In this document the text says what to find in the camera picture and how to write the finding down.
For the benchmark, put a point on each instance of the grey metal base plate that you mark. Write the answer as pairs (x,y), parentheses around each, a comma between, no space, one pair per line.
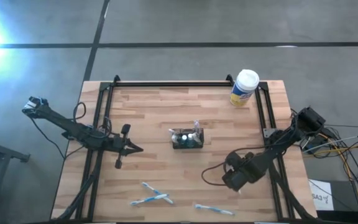
(269,132)

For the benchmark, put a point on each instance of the black power box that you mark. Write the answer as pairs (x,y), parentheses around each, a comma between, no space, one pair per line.
(315,143)

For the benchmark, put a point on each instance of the small bottle white cap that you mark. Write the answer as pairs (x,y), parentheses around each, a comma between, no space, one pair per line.
(190,136)
(184,137)

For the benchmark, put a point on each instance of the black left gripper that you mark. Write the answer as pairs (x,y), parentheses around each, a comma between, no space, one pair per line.
(120,144)

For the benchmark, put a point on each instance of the black floor box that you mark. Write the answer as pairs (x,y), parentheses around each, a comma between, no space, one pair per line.
(346,217)

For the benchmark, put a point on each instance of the white yellow wipes canister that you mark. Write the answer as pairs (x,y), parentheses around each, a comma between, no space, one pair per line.
(244,88)

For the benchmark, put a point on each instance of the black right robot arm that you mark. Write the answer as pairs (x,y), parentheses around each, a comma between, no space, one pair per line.
(275,149)

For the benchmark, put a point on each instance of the white paper sign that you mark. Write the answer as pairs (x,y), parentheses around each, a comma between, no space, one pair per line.
(320,196)

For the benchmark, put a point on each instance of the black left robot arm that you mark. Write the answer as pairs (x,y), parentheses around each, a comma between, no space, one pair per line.
(64,124)

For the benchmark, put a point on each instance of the dark grey floor mat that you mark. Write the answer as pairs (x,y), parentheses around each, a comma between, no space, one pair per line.
(343,196)

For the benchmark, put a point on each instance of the black metal table frame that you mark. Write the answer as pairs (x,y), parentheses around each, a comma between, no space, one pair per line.
(166,84)

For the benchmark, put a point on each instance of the blue white toothbrush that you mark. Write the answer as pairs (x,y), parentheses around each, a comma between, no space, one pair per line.
(145,200)
(149,187)
(214,209)

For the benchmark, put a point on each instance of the black table edge clamp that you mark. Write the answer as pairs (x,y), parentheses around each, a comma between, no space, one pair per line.
(68,135)

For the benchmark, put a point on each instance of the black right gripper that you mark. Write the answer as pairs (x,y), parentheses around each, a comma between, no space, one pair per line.
(241,171)

